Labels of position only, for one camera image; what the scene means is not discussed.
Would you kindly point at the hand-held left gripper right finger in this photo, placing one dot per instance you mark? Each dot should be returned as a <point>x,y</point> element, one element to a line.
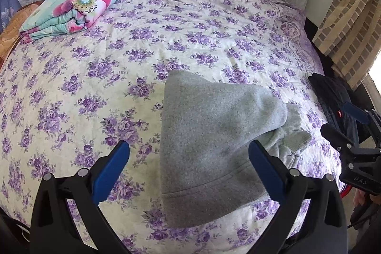
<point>268,173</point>

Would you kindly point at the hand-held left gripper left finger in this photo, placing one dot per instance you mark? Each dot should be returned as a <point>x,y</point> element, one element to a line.
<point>110,173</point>

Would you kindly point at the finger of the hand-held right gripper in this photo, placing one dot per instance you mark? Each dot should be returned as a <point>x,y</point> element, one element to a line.
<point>336,135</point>
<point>355,112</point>

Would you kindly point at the grey sweatshirt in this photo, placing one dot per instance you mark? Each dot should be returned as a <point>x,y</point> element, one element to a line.
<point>208,138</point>

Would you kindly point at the person's right hand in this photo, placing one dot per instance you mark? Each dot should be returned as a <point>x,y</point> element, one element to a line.
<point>358,200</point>

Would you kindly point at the dark folded jeans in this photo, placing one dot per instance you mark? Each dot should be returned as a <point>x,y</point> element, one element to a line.
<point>333,99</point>

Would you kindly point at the brick patterned curtain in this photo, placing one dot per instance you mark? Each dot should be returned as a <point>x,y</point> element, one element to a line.
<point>348,33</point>

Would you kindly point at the purple floral bedspread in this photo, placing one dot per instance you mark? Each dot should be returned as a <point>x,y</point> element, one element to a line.
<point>74,93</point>

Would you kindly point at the folded teal floral quilt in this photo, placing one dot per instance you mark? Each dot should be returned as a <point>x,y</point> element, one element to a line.
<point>74,7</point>

